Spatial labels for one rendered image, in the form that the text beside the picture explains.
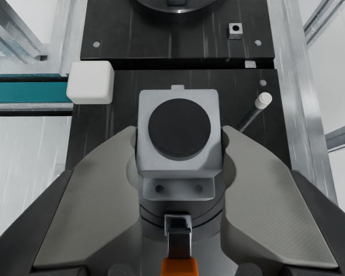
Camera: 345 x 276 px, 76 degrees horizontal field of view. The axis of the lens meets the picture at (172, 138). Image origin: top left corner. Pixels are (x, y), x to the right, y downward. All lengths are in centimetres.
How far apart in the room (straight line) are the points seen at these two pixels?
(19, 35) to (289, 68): 32
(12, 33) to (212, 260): 31
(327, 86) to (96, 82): 37
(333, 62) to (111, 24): 38
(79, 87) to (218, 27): 19
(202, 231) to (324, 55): 39
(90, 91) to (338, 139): 29
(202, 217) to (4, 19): 28
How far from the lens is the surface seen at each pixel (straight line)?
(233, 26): 31
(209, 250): 24
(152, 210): 21
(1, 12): 31
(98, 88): 25
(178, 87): 17
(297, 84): 32
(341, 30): 55
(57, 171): 27
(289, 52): 35
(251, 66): 30
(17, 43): 32
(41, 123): 36
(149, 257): 24
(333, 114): 45
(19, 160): 36
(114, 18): 33
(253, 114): 17
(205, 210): 21
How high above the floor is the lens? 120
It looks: 74 degrees down
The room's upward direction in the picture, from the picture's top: 3 degrees counter-clockwise
